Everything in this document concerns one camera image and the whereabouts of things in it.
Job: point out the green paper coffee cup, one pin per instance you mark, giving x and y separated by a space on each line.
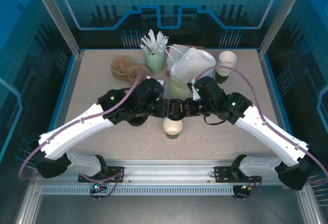
173 127

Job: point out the white and green paper bag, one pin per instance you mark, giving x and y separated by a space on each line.
194 62

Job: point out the brown pulp cup carrier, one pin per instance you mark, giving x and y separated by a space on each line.
120 63

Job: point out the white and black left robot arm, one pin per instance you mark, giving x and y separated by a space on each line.
77 129

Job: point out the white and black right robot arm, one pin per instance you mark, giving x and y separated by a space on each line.
266 129

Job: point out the mint green straw holder cup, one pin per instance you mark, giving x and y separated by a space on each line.
155 63

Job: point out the stack of paper cups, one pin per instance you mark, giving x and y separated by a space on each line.
226 58

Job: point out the white wrapped straw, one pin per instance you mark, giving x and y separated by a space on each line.
159 42
164 44
144 48
146 44
151 42

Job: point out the aluminium mounting rail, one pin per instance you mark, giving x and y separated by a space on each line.
166 168

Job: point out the aluminium frame post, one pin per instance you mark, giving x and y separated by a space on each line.
59 16
278 16

